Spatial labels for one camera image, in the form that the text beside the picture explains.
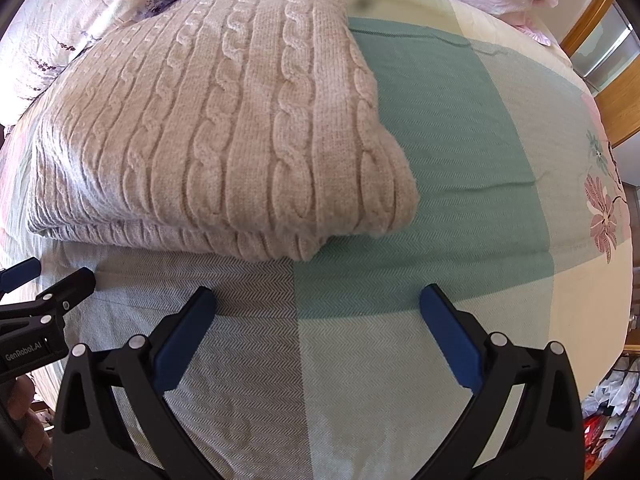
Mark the cream floral bed sheet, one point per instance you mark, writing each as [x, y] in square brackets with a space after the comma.
[595, 240]

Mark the pile of packets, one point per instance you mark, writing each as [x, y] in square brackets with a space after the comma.
[612, 405]

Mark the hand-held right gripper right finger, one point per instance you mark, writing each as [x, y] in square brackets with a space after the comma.
[452, 335]

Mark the person's left hand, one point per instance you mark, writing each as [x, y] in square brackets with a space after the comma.
[21, 396]

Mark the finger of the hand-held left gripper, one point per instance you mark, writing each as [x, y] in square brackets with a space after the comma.
[17, 272]
[65, 287]

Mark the floral white pillow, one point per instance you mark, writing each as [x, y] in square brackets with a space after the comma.
[95, 15]

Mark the green checked blanket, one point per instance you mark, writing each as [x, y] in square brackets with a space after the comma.
[400, 270]

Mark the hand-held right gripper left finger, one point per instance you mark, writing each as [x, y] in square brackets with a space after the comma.
[180, 340]

